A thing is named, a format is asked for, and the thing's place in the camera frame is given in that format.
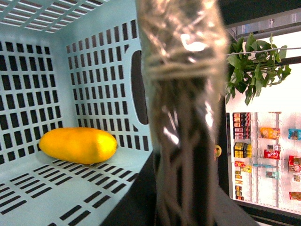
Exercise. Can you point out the light blue plastic basket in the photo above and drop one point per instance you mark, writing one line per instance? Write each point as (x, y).
(67, 63)

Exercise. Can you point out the green apple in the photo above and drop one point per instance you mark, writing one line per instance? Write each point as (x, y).
(217, 151)

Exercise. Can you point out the green potted plant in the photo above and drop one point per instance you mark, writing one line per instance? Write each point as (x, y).
(253, 65)

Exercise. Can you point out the yellow mango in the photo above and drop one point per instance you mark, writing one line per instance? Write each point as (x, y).
(79, 145)

